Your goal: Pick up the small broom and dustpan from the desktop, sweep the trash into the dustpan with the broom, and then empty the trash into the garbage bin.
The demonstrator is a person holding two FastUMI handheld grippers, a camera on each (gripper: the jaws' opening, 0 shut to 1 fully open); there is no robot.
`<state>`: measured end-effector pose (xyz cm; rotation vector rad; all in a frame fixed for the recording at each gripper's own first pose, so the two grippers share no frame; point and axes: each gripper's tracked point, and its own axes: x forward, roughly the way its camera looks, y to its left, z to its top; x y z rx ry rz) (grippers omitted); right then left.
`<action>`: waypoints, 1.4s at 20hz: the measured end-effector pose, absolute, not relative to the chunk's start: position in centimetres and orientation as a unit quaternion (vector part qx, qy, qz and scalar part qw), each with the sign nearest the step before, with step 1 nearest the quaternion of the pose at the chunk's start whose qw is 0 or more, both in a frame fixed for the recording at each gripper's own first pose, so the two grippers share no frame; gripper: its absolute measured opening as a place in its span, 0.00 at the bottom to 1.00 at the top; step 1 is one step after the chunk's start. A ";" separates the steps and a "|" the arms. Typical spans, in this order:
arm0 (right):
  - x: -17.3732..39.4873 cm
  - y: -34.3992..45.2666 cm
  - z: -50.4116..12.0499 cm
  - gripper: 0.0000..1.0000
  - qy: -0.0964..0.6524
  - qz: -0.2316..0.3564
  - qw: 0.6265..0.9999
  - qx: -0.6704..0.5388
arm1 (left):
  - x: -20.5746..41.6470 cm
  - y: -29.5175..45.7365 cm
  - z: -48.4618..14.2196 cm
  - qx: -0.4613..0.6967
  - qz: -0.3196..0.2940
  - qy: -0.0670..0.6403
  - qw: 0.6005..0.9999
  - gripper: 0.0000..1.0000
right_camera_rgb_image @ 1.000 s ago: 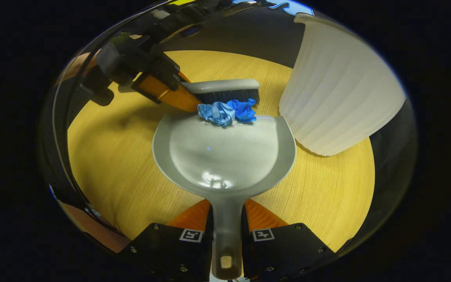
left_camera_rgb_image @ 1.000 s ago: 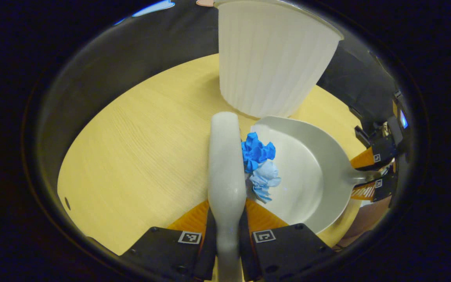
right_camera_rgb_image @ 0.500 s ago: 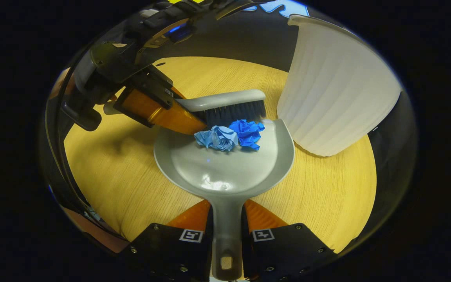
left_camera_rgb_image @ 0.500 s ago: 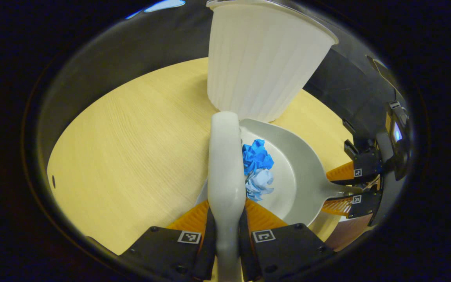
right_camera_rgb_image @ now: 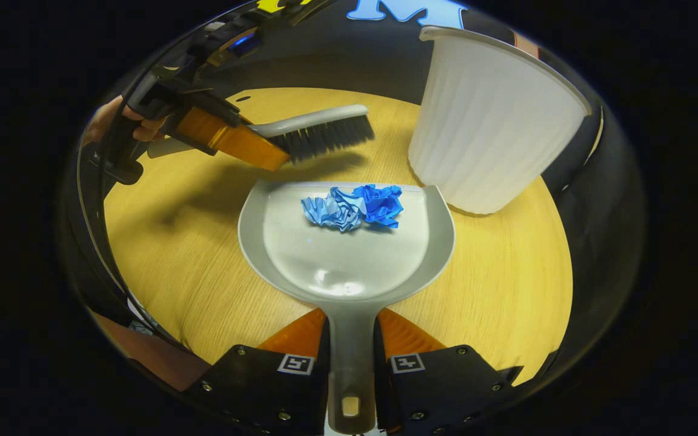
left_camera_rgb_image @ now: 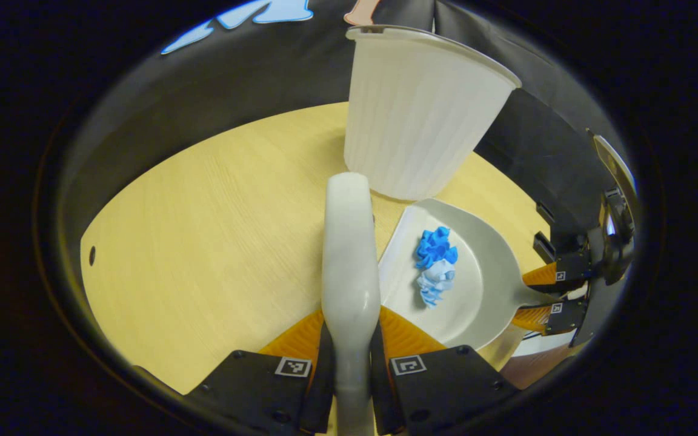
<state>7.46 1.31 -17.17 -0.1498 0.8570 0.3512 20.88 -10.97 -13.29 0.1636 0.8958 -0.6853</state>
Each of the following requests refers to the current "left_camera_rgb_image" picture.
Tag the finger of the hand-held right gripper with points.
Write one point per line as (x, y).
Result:
(567, 316)
(573, 266)

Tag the blue paper trash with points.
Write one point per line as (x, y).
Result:
(437, 248)

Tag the white plastic dustpan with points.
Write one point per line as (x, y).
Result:
(482, 290)

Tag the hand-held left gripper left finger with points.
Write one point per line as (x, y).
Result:
(322, 387)

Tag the small white broom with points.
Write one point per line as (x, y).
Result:
(349, 272)

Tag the wooden desktop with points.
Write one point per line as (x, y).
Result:
(203, 242)

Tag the white ribbed garbage bin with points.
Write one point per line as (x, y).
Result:
(415, 121)

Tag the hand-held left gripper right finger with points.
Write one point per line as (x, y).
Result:
(379, 387)

